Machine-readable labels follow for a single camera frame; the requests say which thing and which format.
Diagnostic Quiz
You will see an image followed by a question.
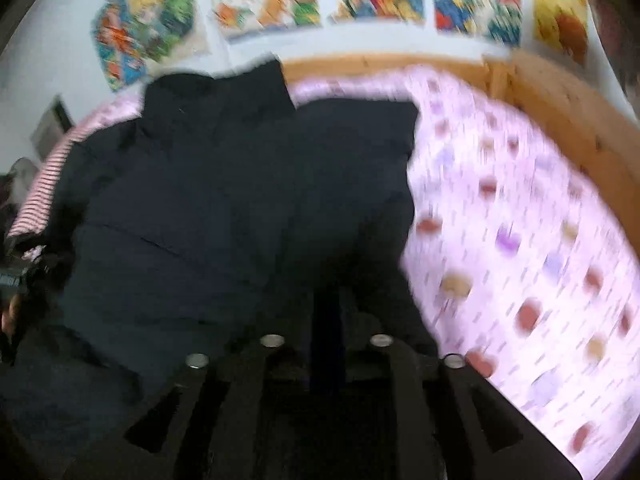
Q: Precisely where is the black jacket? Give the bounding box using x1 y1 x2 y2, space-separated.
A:
0 57 441 480

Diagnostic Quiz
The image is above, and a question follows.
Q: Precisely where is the group of colourful wall drawings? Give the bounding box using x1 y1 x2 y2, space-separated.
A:
90 0 592 93

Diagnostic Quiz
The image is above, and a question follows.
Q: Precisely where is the grey framed doorway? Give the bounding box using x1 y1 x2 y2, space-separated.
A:
30 94 77 162

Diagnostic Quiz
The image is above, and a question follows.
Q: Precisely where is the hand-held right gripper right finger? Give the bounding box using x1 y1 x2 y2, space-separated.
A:
325 285 583 480

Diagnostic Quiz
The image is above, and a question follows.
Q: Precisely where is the pink fruit-print bed sheet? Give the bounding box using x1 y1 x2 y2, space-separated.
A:
287 64 640 480

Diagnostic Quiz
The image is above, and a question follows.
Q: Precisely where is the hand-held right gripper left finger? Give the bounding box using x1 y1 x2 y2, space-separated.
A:
65 285 326 480

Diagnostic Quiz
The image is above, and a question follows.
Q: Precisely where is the red checked blanket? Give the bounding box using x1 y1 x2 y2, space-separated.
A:
6 94 147 240

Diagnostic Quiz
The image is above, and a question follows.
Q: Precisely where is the wooden bed frame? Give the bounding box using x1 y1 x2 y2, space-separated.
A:
279 51 640 243

